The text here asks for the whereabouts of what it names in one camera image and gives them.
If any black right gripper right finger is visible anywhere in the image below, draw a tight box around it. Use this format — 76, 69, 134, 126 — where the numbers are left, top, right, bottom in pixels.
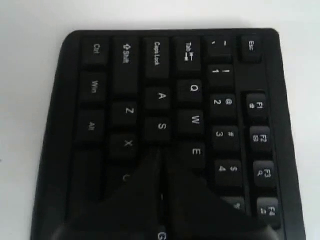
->
163, 149, 278, 240

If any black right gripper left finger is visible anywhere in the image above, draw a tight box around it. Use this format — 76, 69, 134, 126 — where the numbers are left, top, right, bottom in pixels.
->
52, 148, 160, 240

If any black acer keyboard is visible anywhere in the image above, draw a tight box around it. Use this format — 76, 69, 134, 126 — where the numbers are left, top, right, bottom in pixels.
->
30, 28, 306, 240

